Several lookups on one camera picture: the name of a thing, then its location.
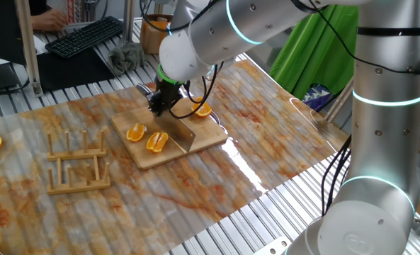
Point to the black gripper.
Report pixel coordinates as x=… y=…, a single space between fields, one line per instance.
x=165 y=95

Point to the steel cleaver knife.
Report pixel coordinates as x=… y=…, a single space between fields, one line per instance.
x=176 y=131

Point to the cut orange piece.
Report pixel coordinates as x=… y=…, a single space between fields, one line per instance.
x=203 y=110
x=136 y=132
x=156 y=142

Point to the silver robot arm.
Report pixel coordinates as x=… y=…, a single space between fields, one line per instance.
x=390 y=141

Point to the bare person hand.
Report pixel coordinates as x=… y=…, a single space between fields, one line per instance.
x=50 y=19

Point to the bamboo cutting board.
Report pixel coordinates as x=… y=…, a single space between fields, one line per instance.
x=209 y=134

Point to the grey crumpled cloth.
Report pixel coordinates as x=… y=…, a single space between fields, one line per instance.
x=124 y=58

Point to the taped cardboard box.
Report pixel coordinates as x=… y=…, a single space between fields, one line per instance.
x=153 y=35

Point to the marble pattern plastic mat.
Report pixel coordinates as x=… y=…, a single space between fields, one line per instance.
x=195 y=198

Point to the wooden peg rack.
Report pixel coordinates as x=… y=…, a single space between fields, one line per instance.
x=75 y=154

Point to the black desk pad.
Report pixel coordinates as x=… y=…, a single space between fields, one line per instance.
x=71 y=71

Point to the black computer keyboard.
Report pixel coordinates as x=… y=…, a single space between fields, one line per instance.
x=85 y=35

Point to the white paper sheet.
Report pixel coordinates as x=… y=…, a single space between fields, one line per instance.
x=39 y=44

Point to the blue patterned bag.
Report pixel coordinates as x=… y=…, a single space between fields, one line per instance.
x=317 y=97

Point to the green fabric curtain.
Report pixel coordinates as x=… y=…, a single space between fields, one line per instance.
x=316 y=53

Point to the black monitor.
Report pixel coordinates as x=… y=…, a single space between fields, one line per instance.
x=0 y=28

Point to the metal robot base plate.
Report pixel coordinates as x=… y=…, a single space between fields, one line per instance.
x=271 y=248

